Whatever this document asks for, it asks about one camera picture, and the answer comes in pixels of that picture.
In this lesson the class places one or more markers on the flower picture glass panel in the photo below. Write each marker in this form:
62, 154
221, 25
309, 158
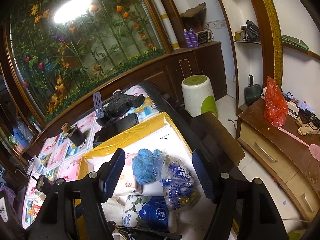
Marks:
64, 49

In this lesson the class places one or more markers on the floral pink tablecloth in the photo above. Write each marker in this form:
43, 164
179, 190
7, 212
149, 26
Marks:
61, 158

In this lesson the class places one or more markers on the blue white patterned plastic bag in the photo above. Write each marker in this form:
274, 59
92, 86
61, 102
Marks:
177, 183

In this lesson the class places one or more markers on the beige toy gun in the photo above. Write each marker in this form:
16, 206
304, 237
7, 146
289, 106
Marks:
306, 128

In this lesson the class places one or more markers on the black plastic bag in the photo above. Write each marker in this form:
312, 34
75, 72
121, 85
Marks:
144, 234

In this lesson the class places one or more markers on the red plastic bag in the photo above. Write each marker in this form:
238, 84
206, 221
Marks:
276, 108

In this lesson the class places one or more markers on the clear plastic cup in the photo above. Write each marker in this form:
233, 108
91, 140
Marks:
34, 164

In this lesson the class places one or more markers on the wooden drawer cabinet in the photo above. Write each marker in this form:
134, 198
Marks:
289, 162

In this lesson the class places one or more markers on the white yellow rolled poster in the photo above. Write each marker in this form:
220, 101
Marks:
167, 24

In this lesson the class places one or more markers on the pink tissue pack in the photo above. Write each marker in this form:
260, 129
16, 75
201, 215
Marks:
127, 183

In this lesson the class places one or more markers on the black dustpan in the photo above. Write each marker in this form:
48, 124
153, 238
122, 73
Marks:
252, 92

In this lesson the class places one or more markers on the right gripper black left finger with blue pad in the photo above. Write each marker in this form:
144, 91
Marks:
57, 216

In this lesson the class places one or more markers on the purple bottle pair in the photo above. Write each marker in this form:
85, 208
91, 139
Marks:
190, 38

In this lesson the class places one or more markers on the black camera device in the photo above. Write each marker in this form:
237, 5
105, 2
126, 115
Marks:
121, 103

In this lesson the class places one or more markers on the black small device on table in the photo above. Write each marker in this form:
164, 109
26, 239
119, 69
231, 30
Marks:
43, 184

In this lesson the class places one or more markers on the white cloth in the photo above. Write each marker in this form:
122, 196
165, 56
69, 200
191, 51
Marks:
114, 207

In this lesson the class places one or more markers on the light blue knitted cloth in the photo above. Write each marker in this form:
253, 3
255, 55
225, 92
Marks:
143, 166

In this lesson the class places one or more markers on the blue tissue pack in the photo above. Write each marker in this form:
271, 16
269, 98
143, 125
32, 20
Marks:
150, 212

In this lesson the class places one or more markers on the purple phone stand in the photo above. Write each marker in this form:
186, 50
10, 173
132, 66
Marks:
98, 106

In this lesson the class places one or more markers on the white power strip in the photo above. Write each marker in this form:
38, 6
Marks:
295, 106

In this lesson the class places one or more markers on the black cylindrical cup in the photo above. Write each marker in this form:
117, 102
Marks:
74, 134

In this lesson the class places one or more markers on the pink fly swatter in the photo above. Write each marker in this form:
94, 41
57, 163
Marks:
313, 148

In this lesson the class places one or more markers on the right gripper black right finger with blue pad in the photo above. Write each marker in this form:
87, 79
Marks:
260, 218

